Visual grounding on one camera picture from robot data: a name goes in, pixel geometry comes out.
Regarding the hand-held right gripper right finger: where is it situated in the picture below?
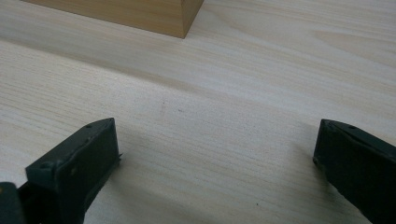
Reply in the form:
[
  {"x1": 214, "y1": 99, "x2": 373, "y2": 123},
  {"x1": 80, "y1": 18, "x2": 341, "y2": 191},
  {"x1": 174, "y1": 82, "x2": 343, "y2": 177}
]
[{"x1": 312, "y1": 119, "x2": 396, "y2": 224}]

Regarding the light wooden box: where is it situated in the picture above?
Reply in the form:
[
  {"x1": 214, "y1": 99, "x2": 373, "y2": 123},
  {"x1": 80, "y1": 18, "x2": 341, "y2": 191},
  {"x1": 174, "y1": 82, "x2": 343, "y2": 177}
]
[{"x1": 21, "y1": 0, "x2": 205, "y2": 39}]

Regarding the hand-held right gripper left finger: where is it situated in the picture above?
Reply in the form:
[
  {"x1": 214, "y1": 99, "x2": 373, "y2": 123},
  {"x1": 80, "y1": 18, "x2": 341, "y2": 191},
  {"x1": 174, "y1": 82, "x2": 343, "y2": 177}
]
[{"x1": 18, "y1": 117, "x2": 123, "y2": 224}]

